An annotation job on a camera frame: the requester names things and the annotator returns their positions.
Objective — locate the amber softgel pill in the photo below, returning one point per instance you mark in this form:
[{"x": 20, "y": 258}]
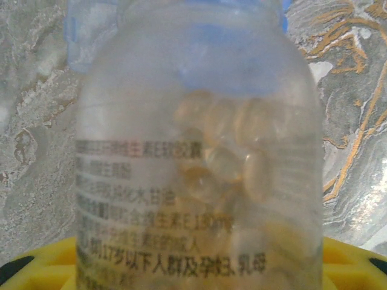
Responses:
[
  {"x": 202, "y": 184},
  {"x": 257, "y": 124},
  {"x": 260, "y": 178},
  {"x": 193, "y": 108},
  {"x": 222, "y": 122}
]

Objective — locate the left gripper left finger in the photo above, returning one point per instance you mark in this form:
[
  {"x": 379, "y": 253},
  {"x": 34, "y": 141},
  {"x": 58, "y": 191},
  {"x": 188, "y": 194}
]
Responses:
[{"x": 39, "y": 269}]

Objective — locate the clear bottle blue cap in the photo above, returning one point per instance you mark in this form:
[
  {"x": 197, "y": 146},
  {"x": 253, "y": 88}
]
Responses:
[{"x": 75, "y": 39}]

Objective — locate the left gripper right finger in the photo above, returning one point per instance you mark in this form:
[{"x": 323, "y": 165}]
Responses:
[{"x": 353, "y": 269}]

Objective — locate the clear bottle amber pills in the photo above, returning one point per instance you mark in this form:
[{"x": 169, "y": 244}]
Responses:
[{"x": 136, "y": 196}]

